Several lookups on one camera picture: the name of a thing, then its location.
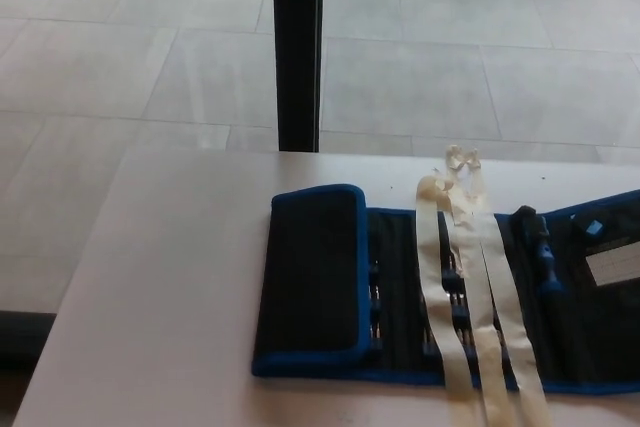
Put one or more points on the white printed card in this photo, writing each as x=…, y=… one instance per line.
x=615, y=267

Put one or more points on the black vertical post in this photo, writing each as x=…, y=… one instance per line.
x=297, y=47

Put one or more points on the blue screwdriver bit rack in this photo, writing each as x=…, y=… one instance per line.
x=375, y=297
x=455, y=307

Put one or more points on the narrow beige masking tape strip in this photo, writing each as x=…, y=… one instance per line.
x=495, y=267

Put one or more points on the wide beige masking tape strip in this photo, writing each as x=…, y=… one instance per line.
x=430, y=247

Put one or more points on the black blue-trimmed roll-up toolkit pouch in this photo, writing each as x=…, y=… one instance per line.
x=310, y=267

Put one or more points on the small blue cube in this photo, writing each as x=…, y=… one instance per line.
x=594, y=228

